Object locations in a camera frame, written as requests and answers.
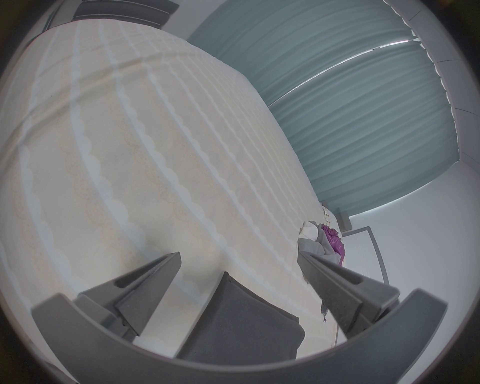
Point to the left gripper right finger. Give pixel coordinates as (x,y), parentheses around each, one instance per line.
(345,292)

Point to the black chest of drawers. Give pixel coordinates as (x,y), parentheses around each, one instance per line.
(123,11)

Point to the bed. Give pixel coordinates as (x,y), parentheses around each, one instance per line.
(150,150)

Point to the grey bedside table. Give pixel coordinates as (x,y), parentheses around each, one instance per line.
(344,221)

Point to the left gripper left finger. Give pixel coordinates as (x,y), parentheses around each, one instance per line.
(138,296)

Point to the white printed pillow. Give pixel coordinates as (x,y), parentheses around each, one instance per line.
(330,217)

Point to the black top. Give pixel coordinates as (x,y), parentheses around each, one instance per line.
(243,322)

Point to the white garment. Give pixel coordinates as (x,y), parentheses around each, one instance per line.
(308,228)

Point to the blue-green curtain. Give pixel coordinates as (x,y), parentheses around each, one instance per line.
(375,131)
(285,41)

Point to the grey garment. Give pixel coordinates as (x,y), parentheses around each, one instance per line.
(318,247)

